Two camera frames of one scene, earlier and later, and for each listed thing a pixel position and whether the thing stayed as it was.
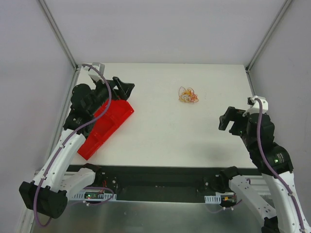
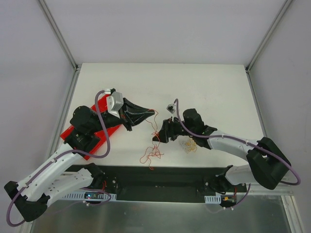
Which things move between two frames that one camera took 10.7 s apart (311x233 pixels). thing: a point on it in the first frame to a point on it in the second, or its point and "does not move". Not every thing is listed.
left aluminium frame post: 59,35 does not move
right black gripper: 236,121 to 170,128
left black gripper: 116,88 to 125,116
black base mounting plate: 158,184 does not move
